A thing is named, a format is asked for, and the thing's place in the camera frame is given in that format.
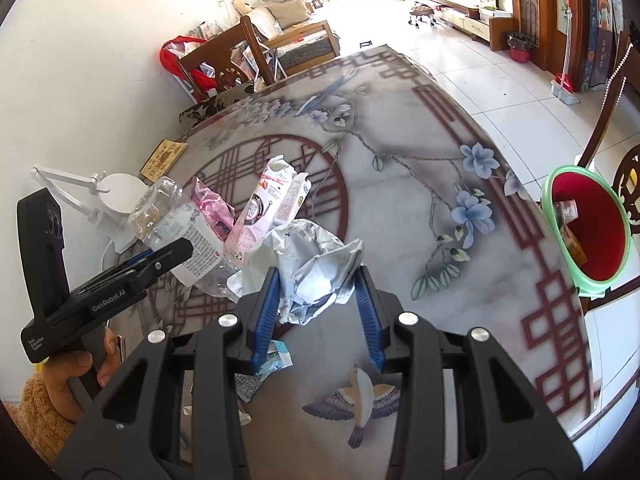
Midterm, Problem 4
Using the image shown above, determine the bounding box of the person's left hand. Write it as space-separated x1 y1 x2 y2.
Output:
42 327 123 423

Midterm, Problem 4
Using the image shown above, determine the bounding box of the white lamp cable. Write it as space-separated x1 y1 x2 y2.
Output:
101 239 119 282

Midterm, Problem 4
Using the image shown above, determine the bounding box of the carved wooden chair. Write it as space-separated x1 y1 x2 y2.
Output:
575 30 640 311

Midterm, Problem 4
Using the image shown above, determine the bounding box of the white dustpan with handle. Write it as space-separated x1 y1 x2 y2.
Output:
550 0 581 106

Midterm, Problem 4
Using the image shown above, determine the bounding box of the wooden dining chair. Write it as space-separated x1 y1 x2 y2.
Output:
177 15 278 106

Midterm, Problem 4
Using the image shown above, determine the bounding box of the silver foil wrapper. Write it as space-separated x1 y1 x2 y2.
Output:
227 218 363 326

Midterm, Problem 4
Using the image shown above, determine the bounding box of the torn blue paper scrap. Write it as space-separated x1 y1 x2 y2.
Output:
235 339 293 403

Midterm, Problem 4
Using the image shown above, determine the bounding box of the wheeled stool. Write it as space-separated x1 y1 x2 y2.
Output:
407 4 441 27

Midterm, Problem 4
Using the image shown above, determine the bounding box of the yellow orange cardboard box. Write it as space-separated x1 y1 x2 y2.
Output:
562 227 588 266

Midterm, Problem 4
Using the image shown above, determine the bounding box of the person's left forearm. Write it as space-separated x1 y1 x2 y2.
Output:
5 372 76 466

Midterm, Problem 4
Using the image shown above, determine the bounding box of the dark red wastebasket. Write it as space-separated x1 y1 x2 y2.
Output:
507 31 536 63

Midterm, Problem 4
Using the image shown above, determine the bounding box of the clear pink plastic wrapper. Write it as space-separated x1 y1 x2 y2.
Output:
192 176 236 241

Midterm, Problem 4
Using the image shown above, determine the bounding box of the wooden sofa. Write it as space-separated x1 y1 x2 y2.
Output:
250 0 341 76

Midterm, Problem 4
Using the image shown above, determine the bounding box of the green bin with red liner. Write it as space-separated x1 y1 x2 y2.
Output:
540 165 632 298

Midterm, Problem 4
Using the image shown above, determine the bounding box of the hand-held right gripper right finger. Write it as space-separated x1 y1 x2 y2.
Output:
352 265 583 480

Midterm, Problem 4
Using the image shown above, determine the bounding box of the clear plastic bottle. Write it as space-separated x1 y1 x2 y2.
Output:
127 176 261 303

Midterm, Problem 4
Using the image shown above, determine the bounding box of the orange picture book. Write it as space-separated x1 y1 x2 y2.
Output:
139 141 190 182

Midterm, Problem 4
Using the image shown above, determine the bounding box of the white desk lamp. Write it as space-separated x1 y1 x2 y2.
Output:
31 165 151 253

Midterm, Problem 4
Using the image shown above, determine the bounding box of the low wooden cabinet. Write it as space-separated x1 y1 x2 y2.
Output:
427 0 516 52

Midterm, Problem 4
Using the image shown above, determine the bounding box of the blue cartoon poster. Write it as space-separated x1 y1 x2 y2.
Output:
582 0 627 93

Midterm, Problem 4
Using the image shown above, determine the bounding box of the floral chair cushion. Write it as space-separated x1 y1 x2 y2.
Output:
179 82 256 133

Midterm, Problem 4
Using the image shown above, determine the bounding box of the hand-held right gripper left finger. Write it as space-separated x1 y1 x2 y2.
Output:
55 266 281 480

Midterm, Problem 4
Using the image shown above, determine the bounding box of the pink white carton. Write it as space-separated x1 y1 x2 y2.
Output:
223 156 311 266

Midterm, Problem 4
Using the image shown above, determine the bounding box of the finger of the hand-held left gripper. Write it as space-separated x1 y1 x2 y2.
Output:
117 247 156 267
117 238 194 281

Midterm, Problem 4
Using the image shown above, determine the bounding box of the red bag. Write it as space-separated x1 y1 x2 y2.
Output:
160 35 221 103

